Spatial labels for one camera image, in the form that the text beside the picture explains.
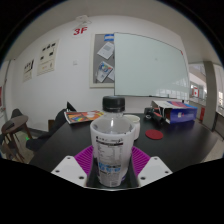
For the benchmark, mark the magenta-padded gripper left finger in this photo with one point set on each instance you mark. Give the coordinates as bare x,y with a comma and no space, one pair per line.
68,168

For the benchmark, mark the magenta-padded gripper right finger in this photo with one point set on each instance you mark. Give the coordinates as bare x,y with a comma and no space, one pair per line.
155,169

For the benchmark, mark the clear black-capped water bottle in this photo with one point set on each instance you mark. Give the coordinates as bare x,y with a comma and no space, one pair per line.
112,146

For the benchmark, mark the black office chair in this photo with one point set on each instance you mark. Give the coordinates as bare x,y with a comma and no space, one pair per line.
56,125

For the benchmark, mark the colourful printed book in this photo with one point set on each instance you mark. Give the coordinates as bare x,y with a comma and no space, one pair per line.
83,117

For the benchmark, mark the blue and white paper bag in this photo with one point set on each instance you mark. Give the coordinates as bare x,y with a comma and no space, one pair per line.
178,111

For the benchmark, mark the round wooden side table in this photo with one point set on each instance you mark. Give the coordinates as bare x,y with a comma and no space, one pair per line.
15,123

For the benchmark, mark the large white whiteboard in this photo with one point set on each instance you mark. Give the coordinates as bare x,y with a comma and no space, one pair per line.
150,65

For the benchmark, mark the grey notice board with papers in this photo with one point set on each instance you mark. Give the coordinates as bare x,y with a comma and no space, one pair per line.
101,60

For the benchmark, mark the red floor number sign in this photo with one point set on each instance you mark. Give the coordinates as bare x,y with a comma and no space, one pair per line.
80,31

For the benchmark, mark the red and white wall sign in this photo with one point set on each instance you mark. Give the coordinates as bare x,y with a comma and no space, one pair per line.
195,92

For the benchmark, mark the small white wall poster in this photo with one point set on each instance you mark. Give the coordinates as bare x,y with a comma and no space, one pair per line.
28,70

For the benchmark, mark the large white wall poster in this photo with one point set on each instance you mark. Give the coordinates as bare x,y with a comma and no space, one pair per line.
47,57

